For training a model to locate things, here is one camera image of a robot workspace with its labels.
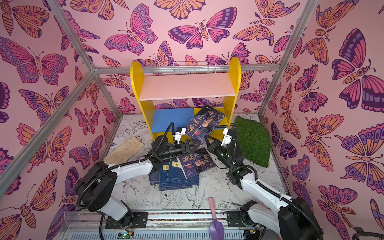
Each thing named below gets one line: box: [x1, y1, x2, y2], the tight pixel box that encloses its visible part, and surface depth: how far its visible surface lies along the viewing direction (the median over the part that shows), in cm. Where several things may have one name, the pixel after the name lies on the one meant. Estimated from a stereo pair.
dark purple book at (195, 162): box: [177, 147, 216, 180], surface depth 91 cm
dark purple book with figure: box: [185, 104, 226, 145], surface depth 79 cm
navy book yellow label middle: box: [159, 164, 193, 191], surface depth 83 cm
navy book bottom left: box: [148, 169, 160, 186], surface depth 85 cm
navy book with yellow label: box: [166, 156, 200, 186], surface depth 85 cm
